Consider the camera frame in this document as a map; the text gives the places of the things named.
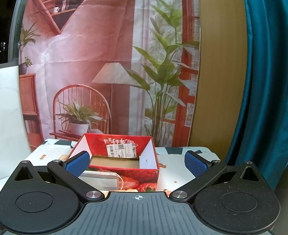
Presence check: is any clear plastic packet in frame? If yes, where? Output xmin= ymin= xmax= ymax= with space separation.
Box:
xmin=79 ymin=170 xmax=125 ymax=193

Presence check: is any white marble pattern board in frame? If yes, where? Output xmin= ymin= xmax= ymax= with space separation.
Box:
xmin=0 ymin=65 xmax=33 ymax=185

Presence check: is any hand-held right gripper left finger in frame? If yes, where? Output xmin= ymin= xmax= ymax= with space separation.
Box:
xmin=10 ymin=151 xmax=105 ymax=202

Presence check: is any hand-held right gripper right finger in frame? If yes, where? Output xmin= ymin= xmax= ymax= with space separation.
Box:
xmin=170 ymin=150 xmax=263 ymax=202

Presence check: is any printed room scene backdrop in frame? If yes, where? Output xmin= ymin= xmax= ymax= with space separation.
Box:
xmin=18 ymin=0 xmax=201 ymax=152

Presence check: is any red strawberry print box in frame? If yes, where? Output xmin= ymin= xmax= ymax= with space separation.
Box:
xmin=68 ymin=133 xmax=159 ymax=193

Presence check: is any yellow wooden panel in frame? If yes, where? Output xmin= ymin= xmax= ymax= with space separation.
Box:
xmin=188 ymin=0 xmax=248 ymax=163

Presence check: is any teal curtain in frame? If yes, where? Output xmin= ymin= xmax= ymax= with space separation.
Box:
xmin=224 ymin=0 xmax=288 ymax=190

